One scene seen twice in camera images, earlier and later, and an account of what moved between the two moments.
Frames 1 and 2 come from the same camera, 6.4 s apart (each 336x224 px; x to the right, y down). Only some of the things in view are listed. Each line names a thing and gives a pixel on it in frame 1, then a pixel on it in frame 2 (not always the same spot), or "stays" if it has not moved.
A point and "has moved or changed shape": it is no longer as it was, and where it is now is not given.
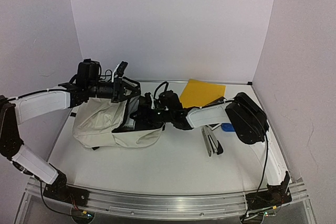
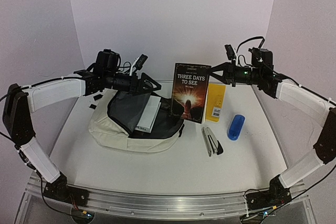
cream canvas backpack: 96,120 has moved or changed shape
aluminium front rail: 153,205 stays
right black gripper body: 146,109 -> 231,71
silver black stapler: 212,145 stays
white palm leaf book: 130,124 has moved or changed shape
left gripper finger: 130,88 -> 147,82
